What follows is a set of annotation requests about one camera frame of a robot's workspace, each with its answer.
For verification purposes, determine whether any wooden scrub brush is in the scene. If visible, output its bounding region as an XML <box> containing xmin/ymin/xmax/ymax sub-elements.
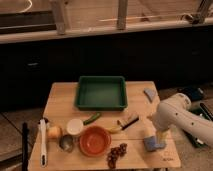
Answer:
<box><xmin>117</xmin><ymin>113</ymin><xmax>139</xmax><ymax>130</ymax></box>

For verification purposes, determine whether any blue sponge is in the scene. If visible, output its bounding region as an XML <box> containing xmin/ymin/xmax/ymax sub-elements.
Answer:
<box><xmin>143</xmin><ymin>136</ymin><xmax>166</xmax><ymax>152</ymax></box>

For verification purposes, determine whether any green chili pepper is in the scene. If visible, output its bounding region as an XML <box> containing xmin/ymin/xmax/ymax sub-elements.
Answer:
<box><xmin>83</xmin><ymin>113</ymin><xmax>101</xmax><ymax>125</ymax></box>

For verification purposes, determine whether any orange bowl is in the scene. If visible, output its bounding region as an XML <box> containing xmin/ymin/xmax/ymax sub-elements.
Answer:
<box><xmin>79</xmin><ymin>126</ymin><xmax>111</xmax><ymax>157</ymax></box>

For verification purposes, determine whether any black pole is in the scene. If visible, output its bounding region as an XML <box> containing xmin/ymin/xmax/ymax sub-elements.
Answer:
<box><xmin>22</xmin><ymin>123</ymin><xmax>28</xmax><ymax>171</ymax></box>

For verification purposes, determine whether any white handled utensil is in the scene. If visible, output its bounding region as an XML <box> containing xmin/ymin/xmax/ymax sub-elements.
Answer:
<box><xmin>40</xmin><ymin>118</ymin><xmax>47</xmax><ymax>167</ymax></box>

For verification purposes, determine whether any bunch of dark grapes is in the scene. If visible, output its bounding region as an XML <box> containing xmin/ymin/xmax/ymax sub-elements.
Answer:
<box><xmin>107</xmin><ymin>143</ymin><xmax>127</xmax><ymax>169</ymax></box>

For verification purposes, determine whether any yellow onion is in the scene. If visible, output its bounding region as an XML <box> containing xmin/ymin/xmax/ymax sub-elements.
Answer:
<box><xmin>47</xmin><ymin>126</ymin><xmax>62</xmax><ymax>139</ymax></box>

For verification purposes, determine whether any green plastic tray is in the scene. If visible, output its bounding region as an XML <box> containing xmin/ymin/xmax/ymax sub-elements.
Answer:
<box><xmin>75</xmin><ymin>76</ymin><xmax>128</xmax><ymax>111</ymax></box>

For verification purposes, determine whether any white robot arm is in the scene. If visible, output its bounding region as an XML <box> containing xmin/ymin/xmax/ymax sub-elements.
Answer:
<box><xmin>149</xmin><ymin>93</ymin><xmax>213</xmax><ymax>148</ymax></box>

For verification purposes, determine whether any small grey blue cloth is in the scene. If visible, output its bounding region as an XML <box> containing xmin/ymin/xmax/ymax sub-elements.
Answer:
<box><xmin>144</xmin><ymin>88</ymin><xmax>156</xmax><ymax>102</ymax></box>

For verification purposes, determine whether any white cup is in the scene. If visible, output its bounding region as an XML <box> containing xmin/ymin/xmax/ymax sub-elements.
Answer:
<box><xmin>66</xmin><ymin>119</ymin><xmax>84</xmax><ymax>136</ymax></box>

